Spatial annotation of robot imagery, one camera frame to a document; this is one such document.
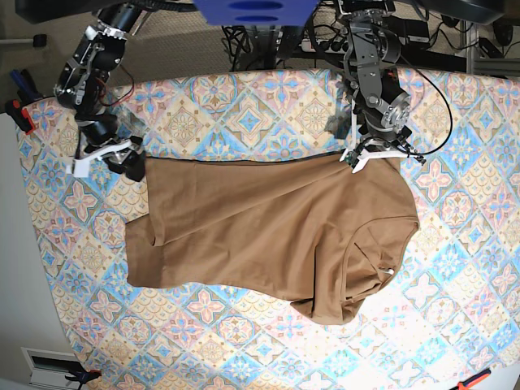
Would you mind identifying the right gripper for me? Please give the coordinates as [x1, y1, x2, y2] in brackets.
[75, 113, 146, 182]

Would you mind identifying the white power strip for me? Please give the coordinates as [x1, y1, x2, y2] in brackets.
[300, 39, 348, 54]

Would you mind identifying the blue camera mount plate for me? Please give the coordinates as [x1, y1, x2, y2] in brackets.
[193, 0, 319, 27]

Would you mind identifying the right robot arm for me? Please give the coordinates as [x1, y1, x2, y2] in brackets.
[54, 2, 145, 182]

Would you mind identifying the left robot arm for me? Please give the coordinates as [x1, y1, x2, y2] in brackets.
[335, 1, 426, 173]

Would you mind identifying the blue clamp upper left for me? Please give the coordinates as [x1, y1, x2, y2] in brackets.
[10, 69, 44, 105]

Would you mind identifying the white floor vent box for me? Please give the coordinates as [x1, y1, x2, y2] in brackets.
[21, 347, 82, 389]

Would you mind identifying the patterned tablecloth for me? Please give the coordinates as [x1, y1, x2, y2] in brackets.
[17, 69, 519, 389]

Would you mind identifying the brown t-shirt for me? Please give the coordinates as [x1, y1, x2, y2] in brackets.
[125, 154, 419, 325]

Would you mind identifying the blue black clamp bottom left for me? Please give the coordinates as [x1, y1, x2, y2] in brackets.
[64, 370, 102, 386]

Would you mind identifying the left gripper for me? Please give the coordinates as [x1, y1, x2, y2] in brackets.
[325, 91, 426, 165]

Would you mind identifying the orange clamp bottom right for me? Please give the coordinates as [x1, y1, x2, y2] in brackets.
[455, 368, 492, 390]

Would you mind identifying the red black clamp left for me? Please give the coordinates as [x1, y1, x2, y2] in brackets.
[4, 100, 35, 135]

